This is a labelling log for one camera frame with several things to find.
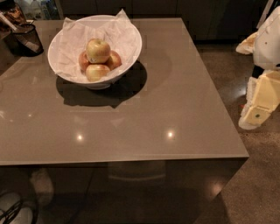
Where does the right red apple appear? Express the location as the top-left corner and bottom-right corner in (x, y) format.
(106, 51), (122, 70)

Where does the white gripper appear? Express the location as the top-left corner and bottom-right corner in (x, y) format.
(235, 6), (280, 130)

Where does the left red apple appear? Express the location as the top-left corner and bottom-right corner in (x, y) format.
(79, 51), (89, 72)

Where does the white bowl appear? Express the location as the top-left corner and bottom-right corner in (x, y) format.
(47, 14), (144, 90)

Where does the red apple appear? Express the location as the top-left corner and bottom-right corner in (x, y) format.
(106, 51), (122, 70)
(79, 51), (89, 72)

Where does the yellow-red apple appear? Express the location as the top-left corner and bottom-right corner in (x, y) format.
(86, 38), (111, 64)

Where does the white robot base with cables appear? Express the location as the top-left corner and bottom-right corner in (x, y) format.
(0, 192), (39, 224)

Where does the front yellow apple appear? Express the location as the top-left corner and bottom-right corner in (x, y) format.
(86, 65), (110, 82)

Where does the white paper liner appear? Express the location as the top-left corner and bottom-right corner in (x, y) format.
(53, 9), (142, 83)

